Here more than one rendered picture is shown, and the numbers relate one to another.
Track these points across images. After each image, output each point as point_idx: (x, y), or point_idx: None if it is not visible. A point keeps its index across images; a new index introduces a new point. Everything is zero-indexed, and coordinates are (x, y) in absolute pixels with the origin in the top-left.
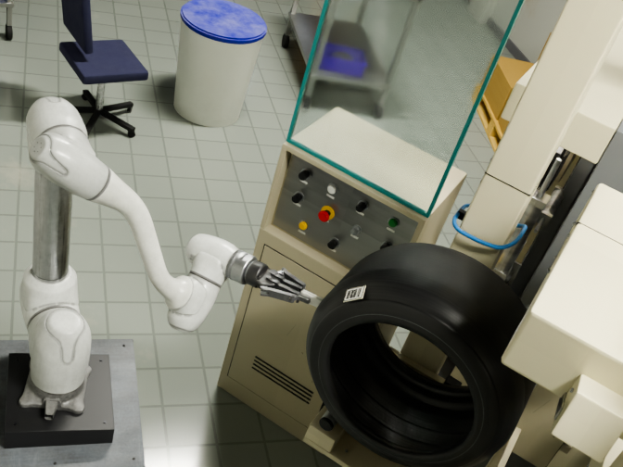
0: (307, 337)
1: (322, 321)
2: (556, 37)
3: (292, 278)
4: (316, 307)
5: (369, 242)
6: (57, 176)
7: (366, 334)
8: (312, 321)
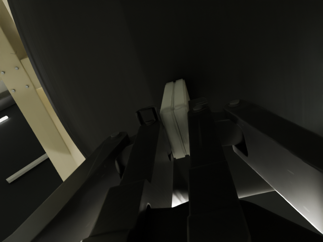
0: (51, 60)
1: (84, 155)
2: None
3: (275, 189)
4: (164, 90)
5: None
6: None
7: None
8: (81, 130)
